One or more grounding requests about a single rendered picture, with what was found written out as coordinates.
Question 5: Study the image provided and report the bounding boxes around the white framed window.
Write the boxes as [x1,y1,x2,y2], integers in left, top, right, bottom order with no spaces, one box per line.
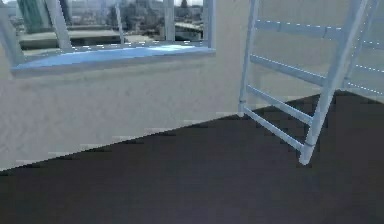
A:
[0,0,217,78]

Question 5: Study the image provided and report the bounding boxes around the white metal rack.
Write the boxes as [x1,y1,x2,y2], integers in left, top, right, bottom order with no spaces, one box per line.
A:
[237,0,384,166]

